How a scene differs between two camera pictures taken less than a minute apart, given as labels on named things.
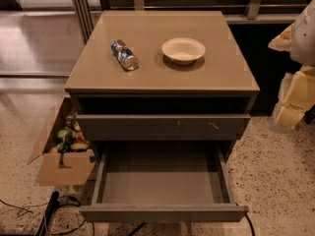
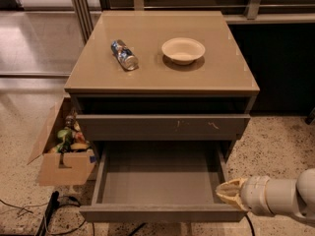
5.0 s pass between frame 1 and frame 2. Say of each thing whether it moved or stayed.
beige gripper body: moved
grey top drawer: stayed
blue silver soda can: stayed
